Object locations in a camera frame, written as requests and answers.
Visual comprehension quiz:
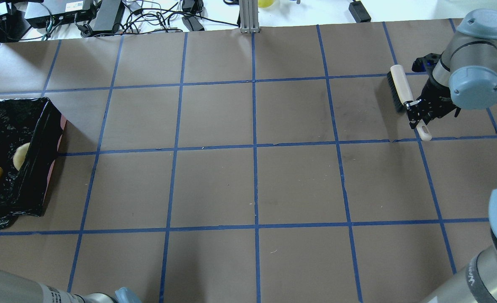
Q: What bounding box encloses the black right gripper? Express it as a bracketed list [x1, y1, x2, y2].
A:
[405, 80, 461, 129]

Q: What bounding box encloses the beige hand brush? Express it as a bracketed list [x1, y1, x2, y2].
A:
[387, 64, 432, 141]

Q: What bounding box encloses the golden toy croissant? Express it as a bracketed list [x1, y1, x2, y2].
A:
[13, 142, 31, 171]

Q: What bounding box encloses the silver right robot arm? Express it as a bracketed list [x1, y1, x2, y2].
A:
[387, 8, 497, 303]

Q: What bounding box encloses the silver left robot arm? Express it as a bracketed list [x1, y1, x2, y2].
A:
[0, 270, 141, 303]

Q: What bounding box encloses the black trash bag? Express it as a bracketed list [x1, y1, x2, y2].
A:
[0, 97, 66, 229]

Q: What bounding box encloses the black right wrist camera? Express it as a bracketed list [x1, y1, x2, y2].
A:
[411, 53, 441, 73]

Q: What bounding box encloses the aluminium frame post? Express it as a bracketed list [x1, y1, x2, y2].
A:
[239, 0, 260, 33]

